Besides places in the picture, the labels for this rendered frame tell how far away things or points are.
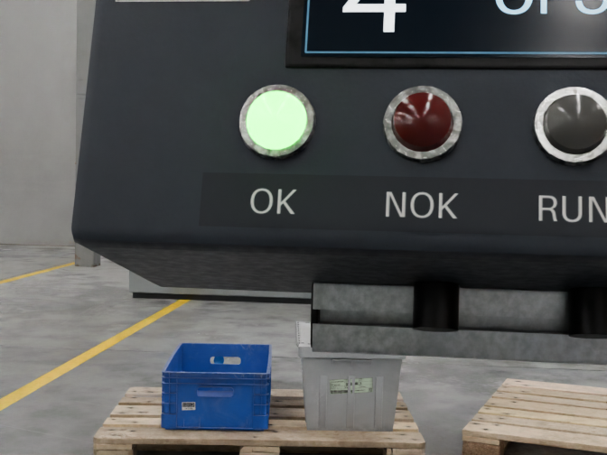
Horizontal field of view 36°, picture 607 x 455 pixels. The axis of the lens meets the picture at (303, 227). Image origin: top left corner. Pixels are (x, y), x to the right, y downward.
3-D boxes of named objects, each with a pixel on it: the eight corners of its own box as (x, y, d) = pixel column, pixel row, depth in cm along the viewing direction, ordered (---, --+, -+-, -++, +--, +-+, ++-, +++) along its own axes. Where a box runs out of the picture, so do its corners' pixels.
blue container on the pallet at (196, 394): (271, 394, 401) (272, 344, 400) (269, 432, 341) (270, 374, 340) (178, 392, 400) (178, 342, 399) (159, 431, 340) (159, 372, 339)
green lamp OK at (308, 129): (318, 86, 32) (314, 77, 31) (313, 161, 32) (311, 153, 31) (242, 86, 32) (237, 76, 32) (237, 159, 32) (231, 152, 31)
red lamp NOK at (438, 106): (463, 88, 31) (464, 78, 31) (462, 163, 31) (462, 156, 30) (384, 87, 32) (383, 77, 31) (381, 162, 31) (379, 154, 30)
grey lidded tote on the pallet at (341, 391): (389, 396, 402) (391, 321, 400) (406, 434, 341) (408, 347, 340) (293, 394, 401) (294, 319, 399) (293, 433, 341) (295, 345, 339)
